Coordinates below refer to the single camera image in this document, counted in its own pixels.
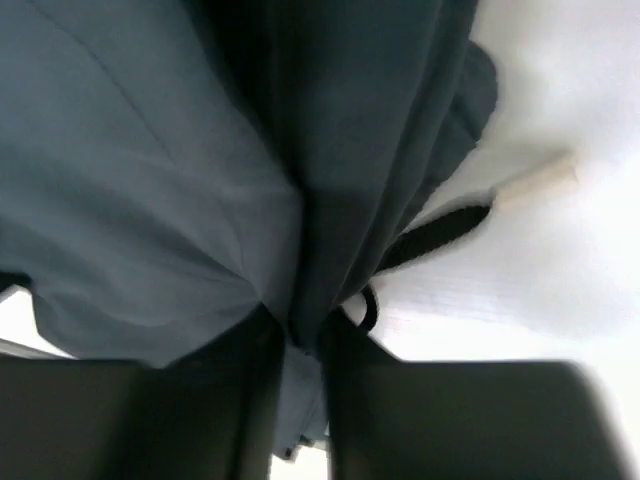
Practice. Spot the dark navy shorts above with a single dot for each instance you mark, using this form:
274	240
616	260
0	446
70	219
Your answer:
169	166

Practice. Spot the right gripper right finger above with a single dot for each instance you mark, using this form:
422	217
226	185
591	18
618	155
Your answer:
348	354

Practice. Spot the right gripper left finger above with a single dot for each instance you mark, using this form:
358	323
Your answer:
223	403

